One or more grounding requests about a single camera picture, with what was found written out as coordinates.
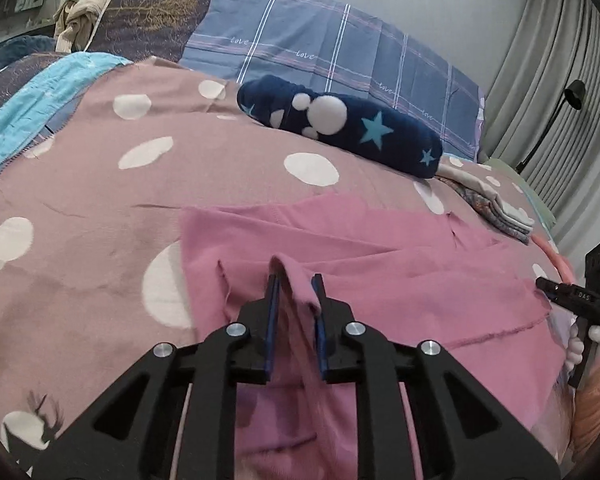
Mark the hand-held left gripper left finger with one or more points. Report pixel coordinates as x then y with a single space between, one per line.
271 335

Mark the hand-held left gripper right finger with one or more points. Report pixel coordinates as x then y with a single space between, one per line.
321 345

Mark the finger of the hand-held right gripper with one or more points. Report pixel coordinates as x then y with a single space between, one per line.
557 291

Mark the pink long-sleeve shirt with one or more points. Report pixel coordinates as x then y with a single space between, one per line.
380 280

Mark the person's right forearm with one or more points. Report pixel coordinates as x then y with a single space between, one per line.
595 410

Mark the stack of folded grey clothes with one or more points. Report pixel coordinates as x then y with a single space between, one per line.
472 201

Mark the beige clothes heap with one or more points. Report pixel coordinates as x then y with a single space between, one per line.
82 10

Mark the person's right hand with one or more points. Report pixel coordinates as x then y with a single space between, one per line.
574 352

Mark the folded patterned cloth stack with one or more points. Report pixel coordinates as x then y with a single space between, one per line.
510 210

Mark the black floor lamp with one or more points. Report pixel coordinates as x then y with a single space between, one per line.
575 92

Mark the navy star-print fleece garment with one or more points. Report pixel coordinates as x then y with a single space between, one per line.
350 120

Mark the grey curtain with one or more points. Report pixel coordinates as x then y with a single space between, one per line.
570 35

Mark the blue plaid pillow cover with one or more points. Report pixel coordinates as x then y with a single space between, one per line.
330 45

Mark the light blue quilt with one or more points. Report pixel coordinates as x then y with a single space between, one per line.
40 95

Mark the dark tree-print pillow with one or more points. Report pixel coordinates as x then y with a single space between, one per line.
155 10

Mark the dark quilt with white print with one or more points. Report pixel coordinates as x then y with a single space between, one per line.
15 77

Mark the dark teal fuzzy blanket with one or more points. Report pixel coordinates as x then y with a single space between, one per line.
15 50

